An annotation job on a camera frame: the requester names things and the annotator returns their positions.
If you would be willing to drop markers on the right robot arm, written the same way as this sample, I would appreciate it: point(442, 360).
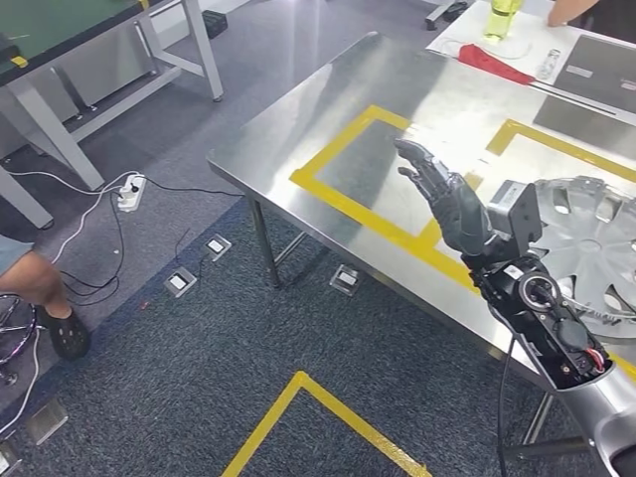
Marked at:
point(546, 322)

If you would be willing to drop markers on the black box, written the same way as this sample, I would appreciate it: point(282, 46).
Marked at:
point(214, 23)

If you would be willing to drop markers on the silver plastic wheel hubcap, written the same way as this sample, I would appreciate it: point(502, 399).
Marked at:
point(591, 250)

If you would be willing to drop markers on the yellow bench tape square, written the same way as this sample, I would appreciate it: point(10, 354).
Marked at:
point(499, 139)
point(348, 209)

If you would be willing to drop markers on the stainless steel workbench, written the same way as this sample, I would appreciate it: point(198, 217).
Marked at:
point(348, 85)

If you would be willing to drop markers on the yellow-green drink bottle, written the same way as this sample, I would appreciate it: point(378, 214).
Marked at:
point(502, 20)

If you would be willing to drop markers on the white power strip lead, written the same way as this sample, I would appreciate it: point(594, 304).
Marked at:
point(75, 230)

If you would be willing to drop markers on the green top white workbench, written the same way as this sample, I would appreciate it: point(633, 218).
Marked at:
point(50, 26)

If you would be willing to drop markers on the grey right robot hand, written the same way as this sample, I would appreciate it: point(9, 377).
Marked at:
point(462, 217)

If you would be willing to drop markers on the chrome base stool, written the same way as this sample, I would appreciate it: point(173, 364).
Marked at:
point(34, 326)

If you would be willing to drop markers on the clear plastic packet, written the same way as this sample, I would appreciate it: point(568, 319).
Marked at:
point(549, 64)

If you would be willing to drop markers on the yellow tape strip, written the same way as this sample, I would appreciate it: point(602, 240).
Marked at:
point(19, 62)

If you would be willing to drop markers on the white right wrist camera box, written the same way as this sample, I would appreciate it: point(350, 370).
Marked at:
point(517, 210)

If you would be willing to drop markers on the steel floor cover plate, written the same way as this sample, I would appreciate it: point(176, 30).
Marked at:
point(47, 421)

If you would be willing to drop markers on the person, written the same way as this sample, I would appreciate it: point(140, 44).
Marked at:
point(571, 10)
point(35, 283)

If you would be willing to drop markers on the white desk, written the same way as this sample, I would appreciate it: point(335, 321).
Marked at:
point(542, 26)

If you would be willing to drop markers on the steel floor socket box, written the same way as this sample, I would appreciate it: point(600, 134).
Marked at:
point(217, 247)
point(9, 461)
point(345, 280)
point(179, 283)

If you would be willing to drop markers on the white power strip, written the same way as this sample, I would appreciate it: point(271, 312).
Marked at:
point(131, 192)

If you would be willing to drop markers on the grey laptop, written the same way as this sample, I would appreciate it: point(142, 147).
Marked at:
point(596, 72)

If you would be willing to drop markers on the red cloth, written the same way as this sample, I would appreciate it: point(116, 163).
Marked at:
point(492, 66)

